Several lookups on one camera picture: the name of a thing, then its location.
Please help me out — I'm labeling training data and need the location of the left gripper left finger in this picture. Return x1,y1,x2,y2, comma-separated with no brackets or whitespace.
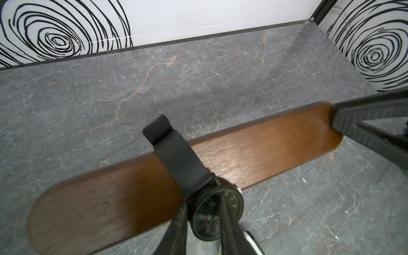
154,203,188,255

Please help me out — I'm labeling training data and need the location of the black strap watch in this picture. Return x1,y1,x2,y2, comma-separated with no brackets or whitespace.
142,115,244,241

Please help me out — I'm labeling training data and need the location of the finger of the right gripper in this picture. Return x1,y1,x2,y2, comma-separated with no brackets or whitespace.
330,90,408,140
352,122,408,169

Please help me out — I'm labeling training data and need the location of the wooden watch stand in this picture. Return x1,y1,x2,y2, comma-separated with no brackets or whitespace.
27,102,343,255

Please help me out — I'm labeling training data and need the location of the white watch band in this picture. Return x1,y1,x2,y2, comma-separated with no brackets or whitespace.
243,231,265,255

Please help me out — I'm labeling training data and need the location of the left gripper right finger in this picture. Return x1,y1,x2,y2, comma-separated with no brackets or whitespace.
219,197,257,255

